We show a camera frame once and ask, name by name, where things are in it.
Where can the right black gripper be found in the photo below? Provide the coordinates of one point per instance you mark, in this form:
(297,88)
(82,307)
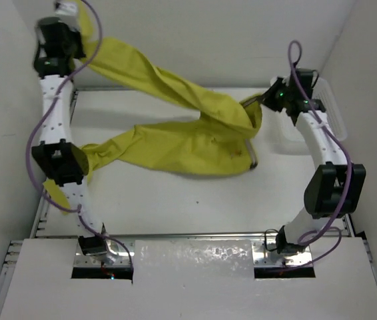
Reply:
(268,97)

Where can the yellow-green trousers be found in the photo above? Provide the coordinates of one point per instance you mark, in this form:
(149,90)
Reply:
(215,144)

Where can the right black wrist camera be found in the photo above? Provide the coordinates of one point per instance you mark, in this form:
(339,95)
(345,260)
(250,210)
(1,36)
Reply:
(307,77)

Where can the aluminium table frame rail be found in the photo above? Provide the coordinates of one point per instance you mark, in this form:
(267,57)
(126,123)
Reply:
(22,212)

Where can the white perforated plastic basket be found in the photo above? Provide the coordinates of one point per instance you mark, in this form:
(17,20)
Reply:
(290,141)

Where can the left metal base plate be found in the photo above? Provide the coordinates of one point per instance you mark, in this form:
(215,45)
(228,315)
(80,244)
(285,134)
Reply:
(117,257)

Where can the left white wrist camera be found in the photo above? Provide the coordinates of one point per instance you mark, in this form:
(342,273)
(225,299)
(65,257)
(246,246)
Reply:
(66,8)

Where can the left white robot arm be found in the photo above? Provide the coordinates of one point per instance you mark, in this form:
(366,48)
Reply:
(64,164)

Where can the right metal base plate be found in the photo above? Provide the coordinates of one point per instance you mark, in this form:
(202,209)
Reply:
(264,258)

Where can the white front cover board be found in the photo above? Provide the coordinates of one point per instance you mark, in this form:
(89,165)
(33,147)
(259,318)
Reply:
(189,280)

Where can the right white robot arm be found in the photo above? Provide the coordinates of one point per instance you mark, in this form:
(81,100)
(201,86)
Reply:
(335,187)

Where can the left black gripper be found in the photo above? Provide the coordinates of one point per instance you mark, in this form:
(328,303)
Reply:
(69,30)

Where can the metal base plate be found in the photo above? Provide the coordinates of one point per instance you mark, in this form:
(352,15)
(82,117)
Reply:
(264,258)
(117,257)

